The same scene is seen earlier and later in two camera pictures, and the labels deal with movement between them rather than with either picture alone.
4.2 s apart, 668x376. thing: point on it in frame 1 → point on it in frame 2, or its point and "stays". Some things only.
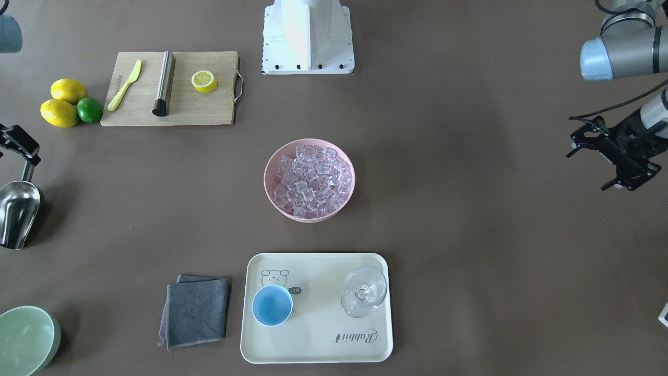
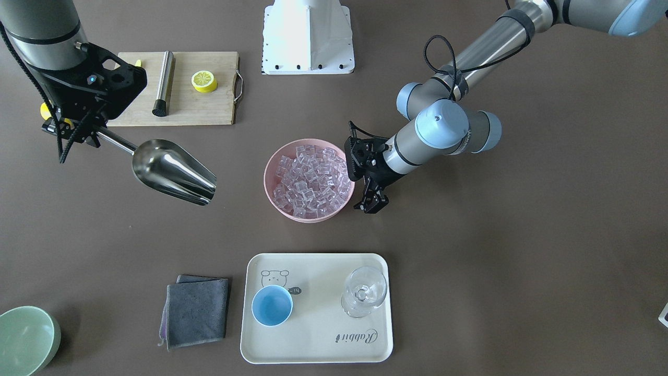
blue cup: x=272 y=305 stays
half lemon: x=204 y=81 stays
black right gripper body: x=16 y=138 → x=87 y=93
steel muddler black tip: x=161 y=106 stays
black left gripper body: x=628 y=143 → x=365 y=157
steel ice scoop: x=20 y=205 → x=165 y=166
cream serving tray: x=318 y=331 stays
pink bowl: x=309 y=180 stays
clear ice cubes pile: x=315 y=183 stays
